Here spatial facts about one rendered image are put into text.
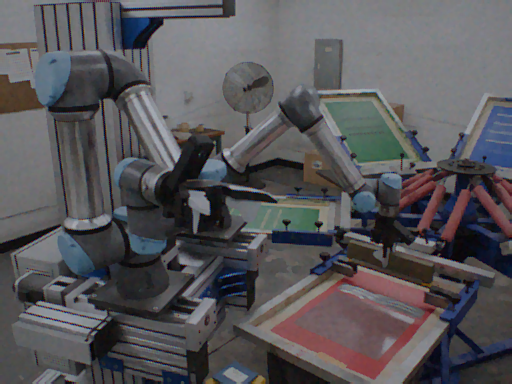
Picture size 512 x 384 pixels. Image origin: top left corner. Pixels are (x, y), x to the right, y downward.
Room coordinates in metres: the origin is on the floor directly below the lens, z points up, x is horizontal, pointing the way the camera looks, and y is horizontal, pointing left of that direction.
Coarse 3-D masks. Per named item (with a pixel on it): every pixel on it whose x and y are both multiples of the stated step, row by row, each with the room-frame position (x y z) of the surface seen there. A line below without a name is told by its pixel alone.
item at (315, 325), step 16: (336, 288) 1.70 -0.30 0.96; (368, 288) 1.70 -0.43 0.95; (384, 288) 1.70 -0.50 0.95; (320, 304) 1.58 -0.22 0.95; (336, 304) 1.58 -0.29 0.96; (352, 304) 1.58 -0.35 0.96; (368, 304) 1.58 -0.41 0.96; (288, 320) 1.47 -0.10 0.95; (304, 320) 1.47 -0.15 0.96; (320, 320) 1.47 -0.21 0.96; (336, 320) 1.47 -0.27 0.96; (352, 320) 1.47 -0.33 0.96; (288, 336) 1.37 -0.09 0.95; (304, 336) 1.37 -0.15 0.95; (320, 336) 1.37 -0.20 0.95; (336, 336) 1.37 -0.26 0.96
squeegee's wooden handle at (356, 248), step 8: (352, 240) 1.76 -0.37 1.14; (352, 248) 1.74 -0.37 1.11; (360, 248) 1.72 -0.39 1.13; (368, 248) 1.70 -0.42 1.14; (376, 248) 1.68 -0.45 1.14; (352, 256) 1.74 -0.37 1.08; (360, 256) 1.72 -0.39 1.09; (368, 256) 1.69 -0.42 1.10; (392, 256) 1.63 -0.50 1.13; (400, 256) 1.61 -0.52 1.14; (376, 264) 1.67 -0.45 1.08; (392, 264) 1.63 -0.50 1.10; (400, 264) 1.60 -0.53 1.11; (408, 264) 1.58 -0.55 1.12; (416, 264) 1.56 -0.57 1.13; (424, 264) 1.55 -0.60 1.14; (432, 264) 1.54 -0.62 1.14; (400, 272) 1.60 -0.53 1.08; (408, 272) 1.58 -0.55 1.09; (416, 272) 1.56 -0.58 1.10; (424, 272) 1.54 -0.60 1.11; (432, 272) 1.53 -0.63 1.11; (424, 280) 1.54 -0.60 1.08; (432, 280) 1.54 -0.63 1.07
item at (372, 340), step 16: (400, 288) 1.70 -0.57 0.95; (416, 288) 1.69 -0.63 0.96; (416, 304) 1.57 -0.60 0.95; (368, 320) 1.47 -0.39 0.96; (384, 320) 1.46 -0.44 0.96; (400, 320) 1.46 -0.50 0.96; (416, 320) 1.46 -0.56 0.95; (352, 336) 1.37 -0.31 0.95; (368, 336) 1.37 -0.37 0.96; (384, 336) 1.37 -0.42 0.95; (400, 336) 1.36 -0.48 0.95; (336, 352) 1.28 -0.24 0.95; (352, 352) 1.28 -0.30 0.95; (368, 352) 1.28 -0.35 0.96; (384, 352) 1.28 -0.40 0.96; (352, 368) 1.20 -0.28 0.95; (368, 368) 1.20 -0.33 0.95
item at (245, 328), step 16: (304, 288) 1.66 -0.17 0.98; (448, 288) 1.66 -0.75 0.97; (272, 304) 1.52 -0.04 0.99; (240, 320) 1.42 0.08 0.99; (256, 320) 1.43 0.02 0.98; (240, 336) 1.37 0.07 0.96; (256, 336) 1.33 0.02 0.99; (272, 336) 1.32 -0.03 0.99; (432, 336) 1.31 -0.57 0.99; (272, 352) 1.28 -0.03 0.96; (288, 352) 1.24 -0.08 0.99; (304, 352) 1.24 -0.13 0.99; (416, 352) 1.23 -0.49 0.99; (304, 368) 1.20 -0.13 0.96; (320, 368) 1.16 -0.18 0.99; (336, 368) 1.16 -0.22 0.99; (400, 368) 1.15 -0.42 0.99; (416, 368) 1.17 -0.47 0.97
